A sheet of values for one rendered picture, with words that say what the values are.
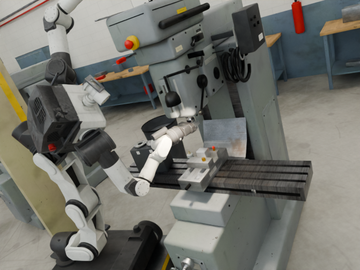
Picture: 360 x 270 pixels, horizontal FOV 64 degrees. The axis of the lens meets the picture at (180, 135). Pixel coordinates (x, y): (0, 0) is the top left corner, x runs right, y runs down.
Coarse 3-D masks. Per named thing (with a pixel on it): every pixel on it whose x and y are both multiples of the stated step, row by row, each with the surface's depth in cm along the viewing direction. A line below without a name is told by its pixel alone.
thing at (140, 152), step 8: (136, 144) 194; (144, 144) 190; (136, 152) 190; (144, 152) 188; (152, 152) 185; (136, 160) 193; (144, 160) 191; (168, 160) 192; (160, 168) 190; (168, 168) 191
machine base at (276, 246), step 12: (288, 204) 229; (300, 204) 240; (288, 216) 218; (276, 228) 211; (288, 228) 210; (264, 240) 205; (276, 240) 202; (288, 240) 208; (264, 252) 196; (276, 252) 193; (288, 252) 207; (264, 264) 188; (276, 264) 186
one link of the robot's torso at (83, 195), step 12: (36, 156) 148; (72, 156) 162; (48, 168) 150; (72, 168) 163; (60, 180) 153; (72, 180) 162; (84, 180) 165; (72, 192) 159; (84, 192) 163; (72, 204) 160; (84, 204) 161; (96, 204) 171
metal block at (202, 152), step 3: (198, 150) 171; (201, 150) 170; (204, 150) 168; (207, 150) 169; (198, 153) 169; (201, 153) 168; (204, 153) 166; (207, 153) 169; (198, 156) 170; (201, 156) 169; (204, 156) 168; (207, 156) 169; (210, 156) 171
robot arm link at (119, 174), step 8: (120, 160) 132; (112, 168) 129; (120, 168) 131; (112, 176) 131; (120, 176) 131; (128, 176) 134; (120, 184) 133; (128, 184) 133; (136, 184) 135; (144, 184) 137; (128, 192) 134; (136, 192) 135; (144, 192) 137
